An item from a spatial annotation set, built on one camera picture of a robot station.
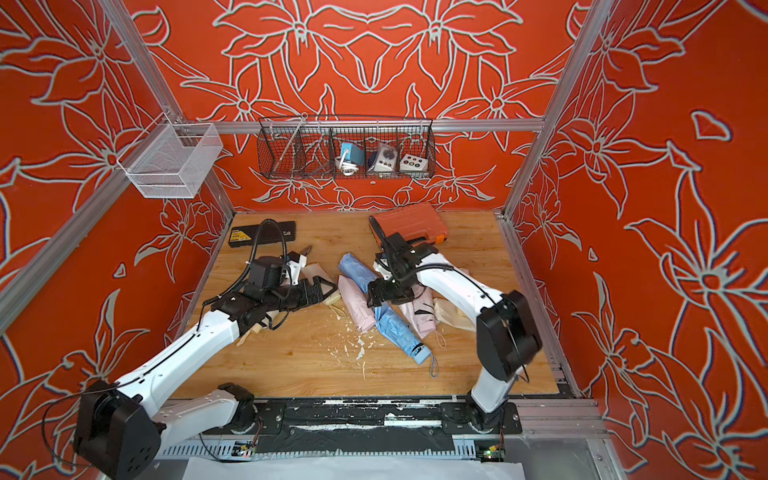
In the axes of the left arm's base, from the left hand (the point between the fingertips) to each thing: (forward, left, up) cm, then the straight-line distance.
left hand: (328, 289), depth 79 cm
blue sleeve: (+15, -4, -12) cm, 20 cm away
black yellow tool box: (+35, +34, -18) cm, 52 cm away
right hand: (-1, -12, -5) cm, 13 cm away
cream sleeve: (+2, -36, -15) cm, 39 cm away
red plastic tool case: (+42, -26, -15) cm, 52 cm away
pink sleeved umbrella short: (+2, -27, -13) cm, 30 cm away
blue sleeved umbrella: (-6, -21, -12) cm, 24 cm away
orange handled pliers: (+25, +15, -15) cm, 33 cm away
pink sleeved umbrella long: (+4, -6, -13) cm, 15 cm away
